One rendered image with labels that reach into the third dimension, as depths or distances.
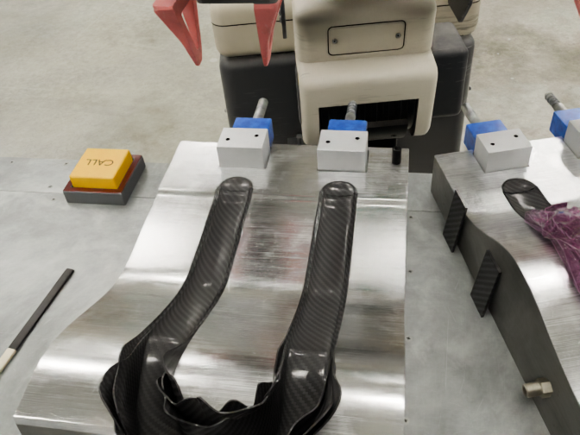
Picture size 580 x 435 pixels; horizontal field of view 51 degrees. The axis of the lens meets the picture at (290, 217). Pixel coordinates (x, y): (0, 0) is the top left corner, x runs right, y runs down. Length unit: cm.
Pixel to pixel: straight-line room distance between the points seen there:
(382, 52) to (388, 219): 47
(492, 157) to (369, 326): 29
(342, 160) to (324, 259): 12
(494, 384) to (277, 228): 24
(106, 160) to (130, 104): 178
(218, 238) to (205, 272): 4
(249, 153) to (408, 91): 43
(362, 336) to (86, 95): 235
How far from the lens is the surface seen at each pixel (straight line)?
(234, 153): 65
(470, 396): 59
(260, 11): 56
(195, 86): 262
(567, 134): 77
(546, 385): 55
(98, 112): 259
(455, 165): 72
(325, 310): 52
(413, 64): 101
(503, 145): 71
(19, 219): 83
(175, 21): 59
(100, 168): 80
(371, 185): 63
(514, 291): 57
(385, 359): 45
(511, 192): 70
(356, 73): 99
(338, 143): 64
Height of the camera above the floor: 130
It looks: 43 degrees down
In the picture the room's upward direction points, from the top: 6 degrees counter-clockwise
